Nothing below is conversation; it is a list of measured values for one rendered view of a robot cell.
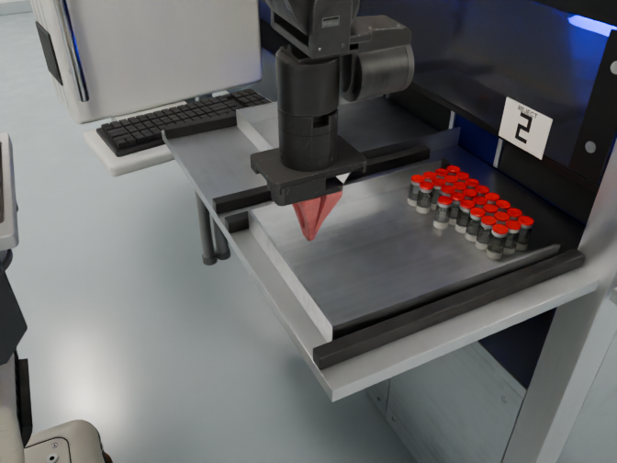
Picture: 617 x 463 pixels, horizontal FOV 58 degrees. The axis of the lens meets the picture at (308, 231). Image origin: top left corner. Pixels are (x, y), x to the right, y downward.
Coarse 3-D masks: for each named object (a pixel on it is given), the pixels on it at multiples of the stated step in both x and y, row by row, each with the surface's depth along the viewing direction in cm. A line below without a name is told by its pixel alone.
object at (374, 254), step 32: (352, 192) 87; (384, 192) 91; (256, 224) 79; (288, 224) 83; (352, 224) 83; (384, 224) 83; (416, 224) 83; (288, 256) 77; (320, 256) 77; (352, 256) 77; (384, 256) 77; (416, 256) 77; (448, 256) 77; (480, 256) 77; (512, 256) 77; (544, 256) 74; (320, 288) 72; (352, 288) 72; (384, 288) 72; (416, 288) 72; (448, 288) 68; (320, 320) 65; (352, 320) 63; (384, 320) 65
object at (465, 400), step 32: (480, 352) 102; (608, 352) 84; (384, 384) 144; (416, 384) 128; (448, 384) 115; (480, 384) 105; (512, 384) 96; (608, 384) 92; (416, 416) 132; (448, 416) 119; (480, 416) 108; (512, 416) 98; (608, 416) 100; (416, 448) 137; (448, 448) 122; (480, 448) 111; (576, 448) 102; (608, 448) 111
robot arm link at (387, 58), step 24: (312, 0) 43; (336, 0) 43; (288, 24) 49; (312, 24) 44; (336, 24) 45; (360, 24) 50; (384, 24) 51; (312, 48) 45; (336, 48) 46; (360, 48) 50; (384, 48) 51; (408, 48) 52; (360, 72) 50; (384, 72) 51; (408, 72) 52; (360, 96) 52
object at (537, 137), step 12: (504, 108) 81; (516, 108) 79; (528, 108) 77; (504, 120) 81; (516, 120) 79; (540, 120) 75; (552, 120) 74; (504, 132) 82; (540, 132) 76; (516, 144) 80; (528, 144) 78; (540, 144) 76; (540, 156) 77
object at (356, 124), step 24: (384, 96) 123; (240, 120) 109; (264, 120) 113; (360, 120) 113; (384, 120) 113; (408, 120) 113; (264, 144) 99; (360, 144) 104; (384, 144) 104; (408, 144) 99; (432, 144) 102; (456, 144) 105
